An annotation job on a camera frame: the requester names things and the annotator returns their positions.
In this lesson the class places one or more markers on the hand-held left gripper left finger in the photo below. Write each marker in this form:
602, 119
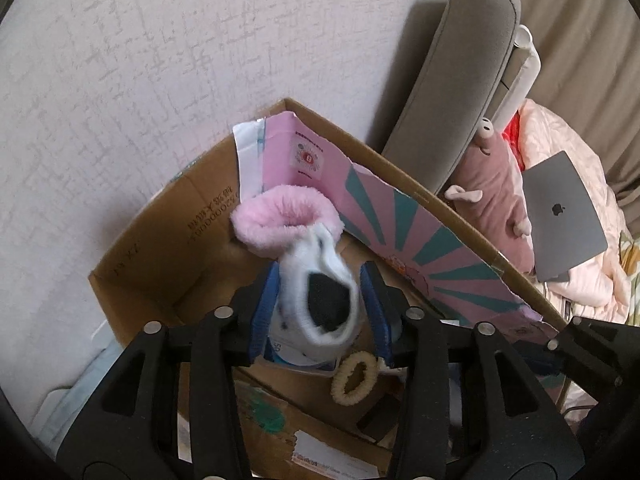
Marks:
262, 305

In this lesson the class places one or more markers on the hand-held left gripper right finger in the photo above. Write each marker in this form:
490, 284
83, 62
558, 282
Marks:
376, 305

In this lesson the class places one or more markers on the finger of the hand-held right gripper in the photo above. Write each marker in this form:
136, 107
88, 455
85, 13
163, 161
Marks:
585, 347

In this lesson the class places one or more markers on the pink and white fuzzy sock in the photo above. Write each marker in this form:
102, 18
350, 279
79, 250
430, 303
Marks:
300, 270

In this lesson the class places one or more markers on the blue and white mask packet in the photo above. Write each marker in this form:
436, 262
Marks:
295, 360

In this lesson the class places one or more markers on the cream hair scrunchie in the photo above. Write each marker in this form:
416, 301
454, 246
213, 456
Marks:
345, 385

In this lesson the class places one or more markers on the patterned cardboard box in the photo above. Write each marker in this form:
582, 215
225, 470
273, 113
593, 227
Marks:
165, 260

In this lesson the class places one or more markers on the pink quilt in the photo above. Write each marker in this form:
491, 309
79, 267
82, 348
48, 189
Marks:
600, 270

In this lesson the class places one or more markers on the grey laptop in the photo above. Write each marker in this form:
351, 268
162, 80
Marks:
562, 215

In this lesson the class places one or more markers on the pink plush toy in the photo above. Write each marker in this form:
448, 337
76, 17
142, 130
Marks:
492, 200

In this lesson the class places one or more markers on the red cloth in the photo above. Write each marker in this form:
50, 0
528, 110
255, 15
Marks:
514, 135

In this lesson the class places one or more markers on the grey padded headboard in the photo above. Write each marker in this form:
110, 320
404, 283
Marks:
460, 70

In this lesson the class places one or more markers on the beige curtain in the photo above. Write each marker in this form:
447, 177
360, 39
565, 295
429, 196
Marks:
580, 35

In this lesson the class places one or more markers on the white tube frame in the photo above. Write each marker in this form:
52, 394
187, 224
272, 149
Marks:
525, 70

